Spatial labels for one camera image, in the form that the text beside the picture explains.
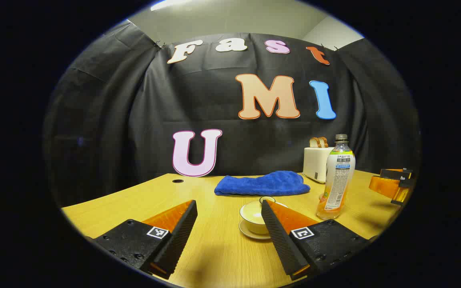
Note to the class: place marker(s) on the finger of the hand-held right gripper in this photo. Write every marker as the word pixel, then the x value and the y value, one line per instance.
pixel 394 174
pixel 382 186

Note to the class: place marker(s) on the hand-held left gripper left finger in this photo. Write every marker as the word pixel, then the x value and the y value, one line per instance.
pixel 180 236

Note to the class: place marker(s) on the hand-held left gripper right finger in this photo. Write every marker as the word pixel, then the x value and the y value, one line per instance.
pixel 278 240

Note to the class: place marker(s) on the plastic water bottle orange label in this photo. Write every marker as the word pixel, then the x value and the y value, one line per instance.
pixel 337 180

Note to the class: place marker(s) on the cream ceramic saucer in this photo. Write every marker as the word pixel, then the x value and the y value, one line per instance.
pixel 250 235

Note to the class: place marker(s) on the blue towel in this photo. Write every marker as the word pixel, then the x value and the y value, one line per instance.
pixel 262 184

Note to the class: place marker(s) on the cream toaster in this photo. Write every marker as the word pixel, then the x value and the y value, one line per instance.
pixel 314 164

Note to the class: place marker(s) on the toast bread slice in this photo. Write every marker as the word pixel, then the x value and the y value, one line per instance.
pixel 314 142
pixel 324 142

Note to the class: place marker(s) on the black backdrop cloth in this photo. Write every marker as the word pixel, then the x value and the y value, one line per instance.
pixel 142 112

